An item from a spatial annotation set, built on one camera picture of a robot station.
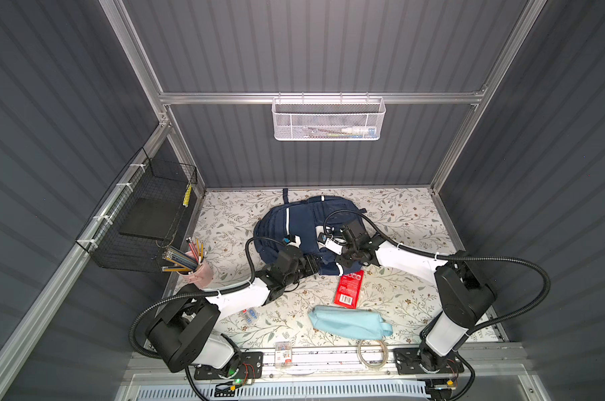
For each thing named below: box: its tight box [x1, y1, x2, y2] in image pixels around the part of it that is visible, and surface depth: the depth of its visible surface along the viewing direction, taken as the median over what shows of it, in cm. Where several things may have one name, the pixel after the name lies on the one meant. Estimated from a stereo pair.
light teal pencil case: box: [307, 305, 394, 341], surface depth 79 cm
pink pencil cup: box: [176, 250, 214, 290], surface depth 86 cm
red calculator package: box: [334, 269, 366, 310], surface depth 90 cm
